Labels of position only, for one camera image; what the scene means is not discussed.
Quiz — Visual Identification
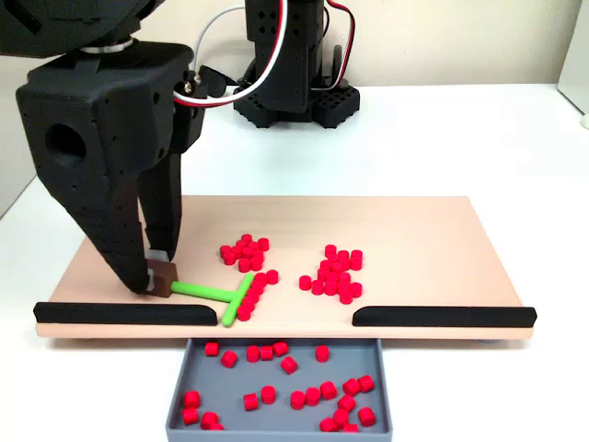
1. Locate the green T-shaped pusher tool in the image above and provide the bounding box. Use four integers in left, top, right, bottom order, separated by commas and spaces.
146, 260, 255, 327

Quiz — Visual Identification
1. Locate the grey tray container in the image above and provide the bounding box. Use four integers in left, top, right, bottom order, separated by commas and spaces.
164, 338, 395, 442

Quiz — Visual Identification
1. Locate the beige rectangular board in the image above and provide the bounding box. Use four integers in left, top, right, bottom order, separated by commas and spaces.
35, 195, 537, 344

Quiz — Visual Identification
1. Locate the white upright panel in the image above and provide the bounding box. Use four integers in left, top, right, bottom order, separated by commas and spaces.
558, 0, 589, 116

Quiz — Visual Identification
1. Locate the red white black cable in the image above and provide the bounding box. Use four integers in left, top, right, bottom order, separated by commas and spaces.
325, 0, 359, 91
172, 0, 291, 111

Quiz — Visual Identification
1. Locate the black edge rail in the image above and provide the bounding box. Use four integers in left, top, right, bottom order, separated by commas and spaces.
33, 302, 218, 327
352, 305, 537, 329

